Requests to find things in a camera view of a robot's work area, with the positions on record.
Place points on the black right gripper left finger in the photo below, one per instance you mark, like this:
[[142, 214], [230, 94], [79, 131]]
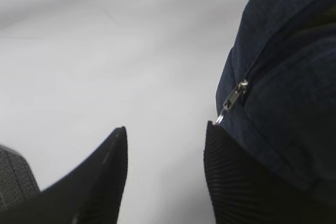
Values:
[[91, 193]]

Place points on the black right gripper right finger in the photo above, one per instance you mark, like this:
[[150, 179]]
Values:
[[243, 191]]

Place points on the navy blue lunch bag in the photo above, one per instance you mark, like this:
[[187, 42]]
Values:
[[285, 120]]

